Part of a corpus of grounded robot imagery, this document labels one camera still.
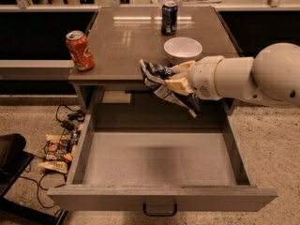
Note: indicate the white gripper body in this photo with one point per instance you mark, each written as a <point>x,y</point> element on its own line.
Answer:
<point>202,76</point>

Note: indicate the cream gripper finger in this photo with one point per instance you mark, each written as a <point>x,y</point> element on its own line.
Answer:
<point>179,84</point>
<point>183,67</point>

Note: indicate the blue chip bag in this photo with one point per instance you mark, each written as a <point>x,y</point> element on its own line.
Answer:
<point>154,75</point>

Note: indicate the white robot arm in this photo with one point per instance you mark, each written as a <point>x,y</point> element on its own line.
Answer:
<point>272,78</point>

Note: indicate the grey cabinet with top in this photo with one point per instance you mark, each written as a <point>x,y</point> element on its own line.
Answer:
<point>122,36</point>

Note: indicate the open grey top drawer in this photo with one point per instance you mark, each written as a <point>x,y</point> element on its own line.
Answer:
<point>151,151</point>

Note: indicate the white ceramic bowl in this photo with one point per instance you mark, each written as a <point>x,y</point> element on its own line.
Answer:
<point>181,49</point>

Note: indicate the dark blue soda can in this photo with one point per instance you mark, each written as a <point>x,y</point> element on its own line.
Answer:
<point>169,18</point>

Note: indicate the cream label inside cabinet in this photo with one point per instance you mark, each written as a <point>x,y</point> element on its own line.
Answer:
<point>116,97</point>

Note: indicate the orange soda can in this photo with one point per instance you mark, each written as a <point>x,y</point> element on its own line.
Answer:
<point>79,50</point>

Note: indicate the snack bags on floor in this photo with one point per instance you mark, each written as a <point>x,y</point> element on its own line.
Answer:
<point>60,151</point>

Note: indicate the black chair base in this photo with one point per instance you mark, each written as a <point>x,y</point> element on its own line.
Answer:
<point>13,161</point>

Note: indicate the black drawer handle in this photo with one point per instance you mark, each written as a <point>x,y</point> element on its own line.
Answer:
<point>156,213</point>

